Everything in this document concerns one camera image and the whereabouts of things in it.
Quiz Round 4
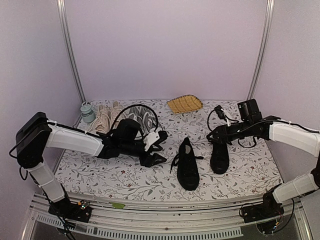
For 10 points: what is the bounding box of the beige sneaker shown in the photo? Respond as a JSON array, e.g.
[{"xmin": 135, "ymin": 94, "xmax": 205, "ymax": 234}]
[
  {"xmin": 110, "ymin": 101, "xmax": 127, "ymax": 128},
  {"xmin": 86, "ymin": 105, "xmax": 111, "ymax": 134}
]

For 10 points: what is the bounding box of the pale green small jar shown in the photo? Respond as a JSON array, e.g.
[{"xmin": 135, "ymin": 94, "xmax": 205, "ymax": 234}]
[{"xmin": 80, "ymin": 101, "xmax": 96, "ymax": 124}]

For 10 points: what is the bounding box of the grey sneaker left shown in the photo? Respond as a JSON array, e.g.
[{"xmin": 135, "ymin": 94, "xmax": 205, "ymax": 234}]
[{"xmin": 124, "ymin": 104, "xmax": 147, "ymax": 126}]

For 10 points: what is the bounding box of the grey sneaker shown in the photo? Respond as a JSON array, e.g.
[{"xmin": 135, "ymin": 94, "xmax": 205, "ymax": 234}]
[
  {"xmin": 140, "ymin": 104, "xmax": 161, "ymax": 133},
  {"xmin": 124, "ymin": 104, "xmax": 147, "ymax": 126}
]

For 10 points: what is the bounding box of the floral tablecloth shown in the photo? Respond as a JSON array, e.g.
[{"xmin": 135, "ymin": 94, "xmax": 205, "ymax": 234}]
[{"xmin": 55, "ymin": 99, "xmax": 282, "ymax": 202}]

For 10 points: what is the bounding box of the grey sneaker right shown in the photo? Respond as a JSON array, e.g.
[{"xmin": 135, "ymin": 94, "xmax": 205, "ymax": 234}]
[{"xmin": 140, "ymin": 104, "xmax": 161, "ymax": 133}]

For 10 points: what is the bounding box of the aluminium frame post right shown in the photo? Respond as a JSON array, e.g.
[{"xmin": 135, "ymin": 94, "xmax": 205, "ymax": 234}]
[{"xmin": 246, "ymin": 0, "xmax": 275, "ymax": 100}]

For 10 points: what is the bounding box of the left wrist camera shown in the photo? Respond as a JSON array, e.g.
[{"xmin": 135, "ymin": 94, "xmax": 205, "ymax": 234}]
[{"xmin": 143, "ymin": 130, "xmax": 168, "ymax": 151}]

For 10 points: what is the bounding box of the aluminium frame post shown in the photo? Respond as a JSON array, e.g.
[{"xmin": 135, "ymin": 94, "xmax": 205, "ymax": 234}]
[
  {"xmin": 56, "ymin": 0, "xmax": 86, "ymax": 102},
  {"xmin": 246, "ymin": 0, "xmax": 275, "ymax": 100}
]

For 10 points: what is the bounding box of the aluminium frame post left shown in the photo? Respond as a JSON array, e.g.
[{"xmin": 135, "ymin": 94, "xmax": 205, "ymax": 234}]
[{"xmin": 56, "ymin": 0, "xmax": 86, "ymax": 102}]

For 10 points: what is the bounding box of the beige sneaker left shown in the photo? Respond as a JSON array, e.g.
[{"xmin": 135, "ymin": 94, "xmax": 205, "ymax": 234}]
[{"xmin": 86, "ymin": 105, "xmax": 111, "ymax": 134}]

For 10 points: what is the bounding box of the green tape piece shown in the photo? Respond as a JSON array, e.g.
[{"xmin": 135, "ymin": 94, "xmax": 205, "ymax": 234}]
[{"xmin": 109, "ymin": 202, "xmax": 125, "ymax": 209}]

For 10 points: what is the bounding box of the aluminium front rail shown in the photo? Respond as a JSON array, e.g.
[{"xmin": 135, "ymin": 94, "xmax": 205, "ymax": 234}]
[{"xmin": 21, "ymin": 192, "xmax": 313, "ymax": 240}]

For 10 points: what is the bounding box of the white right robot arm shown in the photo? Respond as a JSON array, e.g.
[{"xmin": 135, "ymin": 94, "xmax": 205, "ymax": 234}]
[{"xmin": 206, "ymin": 99, "xmax": 320, "ymax": 223}]

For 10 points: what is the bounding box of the black front canvas sneaker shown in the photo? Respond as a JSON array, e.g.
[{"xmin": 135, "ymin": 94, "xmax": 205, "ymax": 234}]
[{"xmin": 170, "ymin": 137, "xmax": 204, "ymax": 191}]

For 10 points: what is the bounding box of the beige sneaker right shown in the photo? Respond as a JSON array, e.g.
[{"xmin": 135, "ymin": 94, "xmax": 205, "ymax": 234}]
[{"xmin": 110, "ymin": 101, "xmax": 127, "ymax": 128}]

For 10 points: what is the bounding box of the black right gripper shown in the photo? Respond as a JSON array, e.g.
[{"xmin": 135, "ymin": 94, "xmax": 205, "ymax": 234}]
[{"xmin": 207, "ymin": 120, "xmax": 253, "ymax": 144}]

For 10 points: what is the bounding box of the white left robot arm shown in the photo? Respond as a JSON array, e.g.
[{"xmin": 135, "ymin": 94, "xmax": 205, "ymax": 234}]
[{"xmin": 9, "ymin": 112, "xmax": 168, "ymax": 223}]

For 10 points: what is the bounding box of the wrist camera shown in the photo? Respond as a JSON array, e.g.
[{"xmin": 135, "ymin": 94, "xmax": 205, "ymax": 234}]
[
  {"xmin": 214, "ymin": 105, "xmax": 231, "ymax": 127},
  {"xmin": 143, "ymin": 130, "xmax": 168, "ymax": 151}
]

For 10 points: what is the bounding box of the black canvas sneaker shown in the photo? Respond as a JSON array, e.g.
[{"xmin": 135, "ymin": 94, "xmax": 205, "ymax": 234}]
[
  {"xmin": 209, "ymin": 141, "xmax": 232, "ymax": 175},
  {"xmin": 170, "ymin": 137, "xmax": 204, "ymax": 191}
]

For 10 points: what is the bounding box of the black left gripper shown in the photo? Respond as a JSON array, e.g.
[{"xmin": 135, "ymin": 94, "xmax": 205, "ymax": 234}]
[{"xmin": 120, "ymin": 140, "xmax": 167, "ymax": 167}]

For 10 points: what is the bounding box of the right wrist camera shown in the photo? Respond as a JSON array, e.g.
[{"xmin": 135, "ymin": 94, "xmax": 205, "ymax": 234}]
[{"xmin": 214, "ymin": 105, "xmax": 231, "ymax": 127}]

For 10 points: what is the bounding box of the woven bamboo tray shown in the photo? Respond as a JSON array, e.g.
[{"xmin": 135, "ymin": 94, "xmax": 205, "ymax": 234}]
[{"xmin": 167, "ymin": 94, "xmax": 203, "ymax": 114}]

